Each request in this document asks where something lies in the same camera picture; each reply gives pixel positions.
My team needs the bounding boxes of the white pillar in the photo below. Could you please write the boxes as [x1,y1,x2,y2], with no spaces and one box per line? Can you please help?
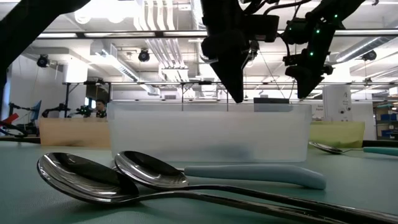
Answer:
[322,85,353,122]

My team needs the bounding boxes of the thin black background frame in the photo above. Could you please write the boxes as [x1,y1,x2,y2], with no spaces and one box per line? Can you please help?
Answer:
[180,81,230,113]

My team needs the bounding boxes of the green table mat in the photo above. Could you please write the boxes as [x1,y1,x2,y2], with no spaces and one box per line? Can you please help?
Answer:
[0,141,398,224]

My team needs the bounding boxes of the clear plastic bin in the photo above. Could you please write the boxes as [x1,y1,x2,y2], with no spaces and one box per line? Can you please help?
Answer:
[107,101,313,163]

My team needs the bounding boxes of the background storage shelf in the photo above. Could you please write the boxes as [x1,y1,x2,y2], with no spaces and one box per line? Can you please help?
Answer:
[374,102,398,141]

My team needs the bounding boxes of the teal handled spoon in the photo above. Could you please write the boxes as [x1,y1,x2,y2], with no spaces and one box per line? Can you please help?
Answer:
[308,141,398,157]

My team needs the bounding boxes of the dark background monitor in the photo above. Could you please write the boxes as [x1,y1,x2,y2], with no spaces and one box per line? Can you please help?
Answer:
[86,84,111,102]

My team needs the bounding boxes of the yellow-green plastic bin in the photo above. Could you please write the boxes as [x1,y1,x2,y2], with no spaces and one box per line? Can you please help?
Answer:
[308,120,366,149]

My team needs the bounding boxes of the black overhead frame bar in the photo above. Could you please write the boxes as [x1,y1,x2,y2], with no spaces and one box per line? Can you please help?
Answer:
[35,29,398,39]

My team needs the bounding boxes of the orange plastic bin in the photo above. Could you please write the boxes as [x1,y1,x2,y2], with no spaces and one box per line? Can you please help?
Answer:
[39,117,112,147]

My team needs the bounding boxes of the blue background chair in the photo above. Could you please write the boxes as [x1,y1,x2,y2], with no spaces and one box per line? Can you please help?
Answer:
[29,100,43,123]

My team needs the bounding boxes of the person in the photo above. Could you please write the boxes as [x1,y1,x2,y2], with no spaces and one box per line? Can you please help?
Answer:
[95,99,108,118]

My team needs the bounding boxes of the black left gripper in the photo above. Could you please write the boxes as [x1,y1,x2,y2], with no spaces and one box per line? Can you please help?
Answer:
[200,0,250,105]

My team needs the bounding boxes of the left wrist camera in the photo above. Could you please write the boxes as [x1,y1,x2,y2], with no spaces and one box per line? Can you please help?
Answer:
[245,14,280,44]

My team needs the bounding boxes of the light blue handled spoon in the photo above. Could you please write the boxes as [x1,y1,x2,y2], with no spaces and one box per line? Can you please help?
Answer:
[183,164,327,190]

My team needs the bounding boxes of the dark metal spoon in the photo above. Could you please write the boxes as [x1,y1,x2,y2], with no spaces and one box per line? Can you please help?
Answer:
[114,151,398,224]
[36,152,351,224]

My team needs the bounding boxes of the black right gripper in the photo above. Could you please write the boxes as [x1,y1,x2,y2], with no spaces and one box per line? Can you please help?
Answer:
[284,22,336,100]

